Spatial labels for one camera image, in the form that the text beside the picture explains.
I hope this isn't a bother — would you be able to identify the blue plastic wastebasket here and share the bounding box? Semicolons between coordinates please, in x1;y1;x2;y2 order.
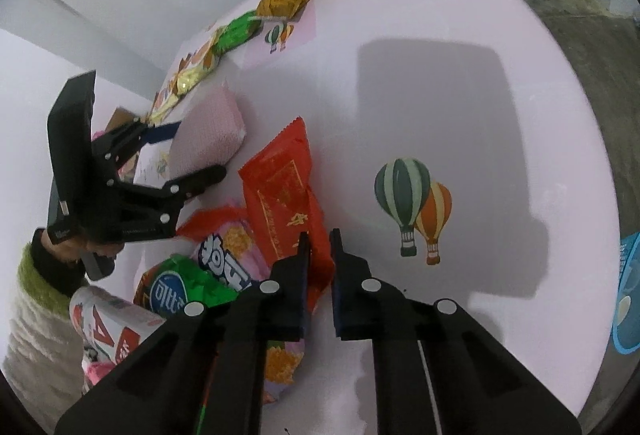
611;231;640;356

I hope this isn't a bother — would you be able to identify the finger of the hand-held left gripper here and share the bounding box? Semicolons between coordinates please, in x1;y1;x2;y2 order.
92;120;182;186
85;164;227;244

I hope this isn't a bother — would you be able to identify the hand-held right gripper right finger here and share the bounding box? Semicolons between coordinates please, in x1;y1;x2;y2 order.
329;228;583;435

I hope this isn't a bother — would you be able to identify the pink textured packet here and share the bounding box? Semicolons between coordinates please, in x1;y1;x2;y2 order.
167;85;247;181

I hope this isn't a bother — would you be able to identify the white paper cup red label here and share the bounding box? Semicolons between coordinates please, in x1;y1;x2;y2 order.
69;286;168;366

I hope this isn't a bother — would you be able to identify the orange cookie packet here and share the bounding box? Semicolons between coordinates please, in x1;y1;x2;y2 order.
147;80;186;126

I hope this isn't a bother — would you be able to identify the colourful printed snack bag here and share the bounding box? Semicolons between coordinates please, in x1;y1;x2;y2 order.
175;200;307;408

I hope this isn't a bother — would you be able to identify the gold cookie packet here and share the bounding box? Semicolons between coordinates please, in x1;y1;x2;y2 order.
172;28;226;98

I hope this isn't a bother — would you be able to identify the person's left hand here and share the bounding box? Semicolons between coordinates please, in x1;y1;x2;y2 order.
42;231;120;264

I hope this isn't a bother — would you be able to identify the red snack packet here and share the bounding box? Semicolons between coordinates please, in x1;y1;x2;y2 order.
238;116;337;316

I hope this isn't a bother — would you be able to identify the pink printed tablecloth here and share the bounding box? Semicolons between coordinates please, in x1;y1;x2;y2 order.
82;0;623;435

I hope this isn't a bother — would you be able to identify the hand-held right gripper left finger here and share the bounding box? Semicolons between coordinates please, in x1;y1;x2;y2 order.
54;231;313;435

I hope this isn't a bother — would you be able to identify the green chip bag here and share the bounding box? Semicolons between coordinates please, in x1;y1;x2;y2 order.
132;254;238;318

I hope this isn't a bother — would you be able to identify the green snack packet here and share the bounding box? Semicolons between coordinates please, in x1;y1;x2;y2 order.
212;11;263;53

